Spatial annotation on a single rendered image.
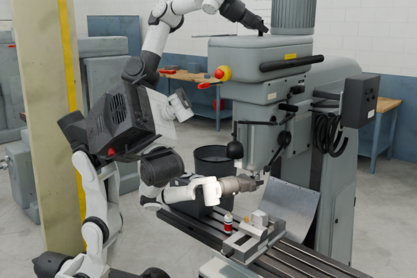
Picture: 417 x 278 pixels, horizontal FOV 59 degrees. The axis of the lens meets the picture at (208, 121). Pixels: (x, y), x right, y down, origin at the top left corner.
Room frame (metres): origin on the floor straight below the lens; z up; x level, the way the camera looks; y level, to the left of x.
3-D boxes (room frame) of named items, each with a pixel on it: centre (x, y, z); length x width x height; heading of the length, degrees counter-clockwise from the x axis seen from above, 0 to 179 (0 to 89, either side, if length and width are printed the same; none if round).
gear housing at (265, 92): (1.60, -0.25, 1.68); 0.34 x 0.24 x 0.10; 137
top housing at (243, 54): (1.58, -0.23, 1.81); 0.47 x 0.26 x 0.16; 137
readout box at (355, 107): (1.56, -0.67, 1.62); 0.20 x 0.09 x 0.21; 137
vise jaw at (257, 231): (1.50, -0.21, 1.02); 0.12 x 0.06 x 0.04; 48
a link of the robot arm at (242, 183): (1.53, -0.13, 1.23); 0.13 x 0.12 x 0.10; 27
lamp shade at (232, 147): (1.35, -0.10, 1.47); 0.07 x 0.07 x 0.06
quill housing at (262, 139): (1.57, -0.22, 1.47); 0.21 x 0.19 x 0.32; 47
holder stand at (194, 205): (1.85, 0.10, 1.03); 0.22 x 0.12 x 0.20; 50
